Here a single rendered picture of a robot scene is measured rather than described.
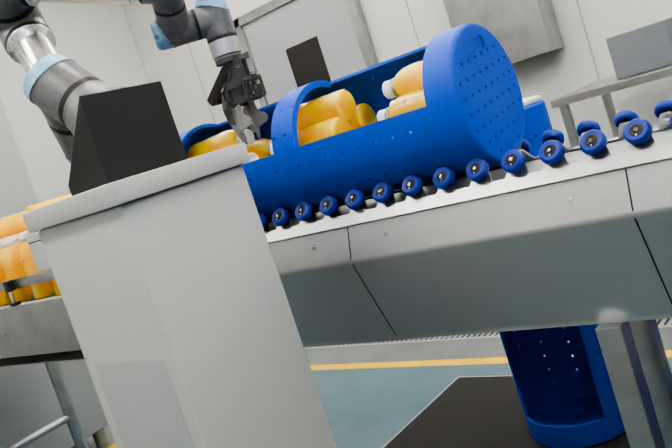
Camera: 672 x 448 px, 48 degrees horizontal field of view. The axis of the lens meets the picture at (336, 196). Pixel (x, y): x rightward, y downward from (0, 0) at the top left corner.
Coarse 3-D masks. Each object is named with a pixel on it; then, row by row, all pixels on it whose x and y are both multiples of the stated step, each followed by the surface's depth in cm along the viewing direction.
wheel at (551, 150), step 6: (546, 144) 132; (552, 144) 131; (558, 144) 130; (540, 150) 132; (546, 150) 131; (552, 150) 130; (558, 150) 129; (564, 150) 130; (540, 156) 131; (546, 156) 131; (552, 156) 130; (558, 156) 129; (546, 162) 131; (552, 162) 130
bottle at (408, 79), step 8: (416, 64) 151; (400, 72) 153; (408, 72) 151; (416, 72) 150; (392, 80) 156; (400, 80) 152; (408, 80) 151; (416, 80) 150; (392, 88) 156; (400, 88) 153; (408, 88) 152; (416, 88) 151
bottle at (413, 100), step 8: (400, 96) 150; (408, 96) 148; (416, 96) 146; (392, 104) 151; (400, 104) 149; (408, 104) 147; (416, 104) 146; (424, 104) 145; (384, 112) 153; (392, 112) 150; (400, 112) 149
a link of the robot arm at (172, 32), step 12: (180, 12) 173; (192, 12) 178; (156, 24) 176; (168, 24) 174; (180, 24) 175; (192, 24) 177; (156, 36) 176; (168, 36) 176; (180, 36) 177; (192, 36) 179; (168, 48) 180
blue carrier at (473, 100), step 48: (432, 48) 141; (480, 48) 146; (288, 96) 168; (384, 96) 175; (432, 96) 138; (480, 96) 142; (192, 144) 199; (288, 144) 161; (336, 144) 154; (384, 144) 147; (432, 144) 142; (480, 144) 139; (288, 192) 168; (336, 192) 163
